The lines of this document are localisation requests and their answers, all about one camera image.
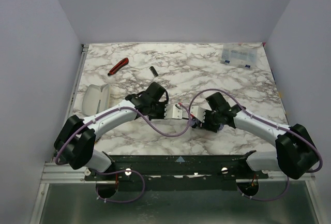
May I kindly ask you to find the cream umbrella case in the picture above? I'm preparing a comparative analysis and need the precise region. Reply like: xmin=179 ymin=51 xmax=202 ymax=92
xmin=82 ymin=84 xmax=110 ymax=116

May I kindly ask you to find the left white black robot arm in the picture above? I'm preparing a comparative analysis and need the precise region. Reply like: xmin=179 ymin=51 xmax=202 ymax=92
xmin=54 ymin=82 xmax=169 ymax=173

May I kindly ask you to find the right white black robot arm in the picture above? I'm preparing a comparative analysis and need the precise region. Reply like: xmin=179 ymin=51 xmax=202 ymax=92
xmin=202 ymin=92 xmax=319 ymax=180

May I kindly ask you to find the red black utility knife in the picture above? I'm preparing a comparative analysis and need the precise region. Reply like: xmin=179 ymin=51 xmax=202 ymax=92
xmin=108 ymin=57 xmax=129 ymax=76

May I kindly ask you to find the clear plastic organizer box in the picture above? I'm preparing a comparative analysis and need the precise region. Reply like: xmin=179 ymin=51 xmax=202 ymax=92
xmin=220 ymin=43 xmax=257 ymax=69

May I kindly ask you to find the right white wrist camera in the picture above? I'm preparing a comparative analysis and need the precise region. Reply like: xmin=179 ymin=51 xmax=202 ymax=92
xmin=190 ymin=106 xmax=206 ymax=123

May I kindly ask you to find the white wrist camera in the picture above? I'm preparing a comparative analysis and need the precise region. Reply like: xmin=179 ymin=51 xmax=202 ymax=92
xmin=164 ymin=104 xmax=183 ymax=120
xmin=190 ymin=106 xmax=206 ymax=123

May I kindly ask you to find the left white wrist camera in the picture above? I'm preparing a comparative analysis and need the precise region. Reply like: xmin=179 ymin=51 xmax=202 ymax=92
xmin=164 ymin=104 xmax=183 ymax=120

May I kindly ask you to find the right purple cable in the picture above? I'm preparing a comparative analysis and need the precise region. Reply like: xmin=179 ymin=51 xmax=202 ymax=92
xmin=188 ymin=88 xmax=324 ymax=201

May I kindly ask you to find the purple cable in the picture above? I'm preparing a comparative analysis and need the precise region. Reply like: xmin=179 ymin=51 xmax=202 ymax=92
xmin=54 ymin=103 xmax=193 ymax=204
xmin=188 ymin=88 xmax=324 ymax=201

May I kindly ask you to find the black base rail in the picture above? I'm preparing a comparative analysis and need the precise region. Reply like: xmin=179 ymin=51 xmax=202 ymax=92
xmin=85 ymin=155 xmax=268 ymax=191

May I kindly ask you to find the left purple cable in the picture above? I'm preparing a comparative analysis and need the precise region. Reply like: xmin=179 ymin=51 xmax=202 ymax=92
xmin=54 ymin=103 xmax=193 ymax=204

